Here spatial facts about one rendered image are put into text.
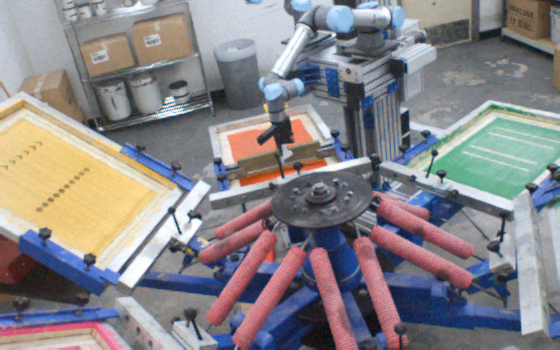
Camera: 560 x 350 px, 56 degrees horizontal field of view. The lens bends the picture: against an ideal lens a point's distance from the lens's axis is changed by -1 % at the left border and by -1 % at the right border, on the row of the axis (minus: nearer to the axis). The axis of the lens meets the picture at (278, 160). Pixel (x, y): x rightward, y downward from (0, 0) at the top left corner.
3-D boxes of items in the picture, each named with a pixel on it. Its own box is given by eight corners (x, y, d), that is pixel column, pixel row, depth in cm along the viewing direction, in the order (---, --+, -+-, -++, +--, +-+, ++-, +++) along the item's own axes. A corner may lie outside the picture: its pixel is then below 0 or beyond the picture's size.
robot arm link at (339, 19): (385, 4, 277) (312, 4, 241) (409, 6, 266) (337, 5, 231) (383, 28, 280) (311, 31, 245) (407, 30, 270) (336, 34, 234)
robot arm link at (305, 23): (304, -2, 251) (252, 84, 243) (321, -1, 244) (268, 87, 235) (316, 14, 260) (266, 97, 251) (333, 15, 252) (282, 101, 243)
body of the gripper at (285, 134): (295, 144, 237) (290, 119, 231) (276, 148, 236) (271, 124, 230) (291, 137, 244) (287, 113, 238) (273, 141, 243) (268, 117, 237)
